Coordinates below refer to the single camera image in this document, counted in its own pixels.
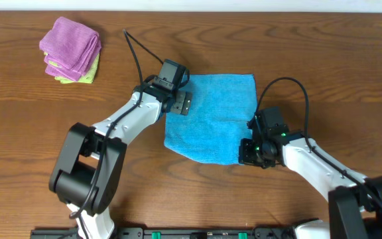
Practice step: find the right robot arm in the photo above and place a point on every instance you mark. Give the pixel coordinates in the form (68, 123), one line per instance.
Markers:
(354, 200)

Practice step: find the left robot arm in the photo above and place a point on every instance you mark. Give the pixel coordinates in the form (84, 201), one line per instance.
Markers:
(87, 172)

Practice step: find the folded purple cloth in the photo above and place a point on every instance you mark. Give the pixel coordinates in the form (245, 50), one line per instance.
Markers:
(70, 49)

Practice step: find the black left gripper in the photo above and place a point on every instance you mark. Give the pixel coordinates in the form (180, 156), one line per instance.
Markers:
(181, 102)

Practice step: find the blue cloth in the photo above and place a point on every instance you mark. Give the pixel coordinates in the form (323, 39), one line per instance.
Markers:
(221, 106)

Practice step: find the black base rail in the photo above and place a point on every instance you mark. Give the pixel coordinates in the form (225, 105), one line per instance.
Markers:
(197, 234)

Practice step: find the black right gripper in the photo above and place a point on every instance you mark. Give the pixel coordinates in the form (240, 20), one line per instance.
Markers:
(245, 157)

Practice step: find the folded green cloth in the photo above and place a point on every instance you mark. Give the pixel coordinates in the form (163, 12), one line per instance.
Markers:
(88, 76)

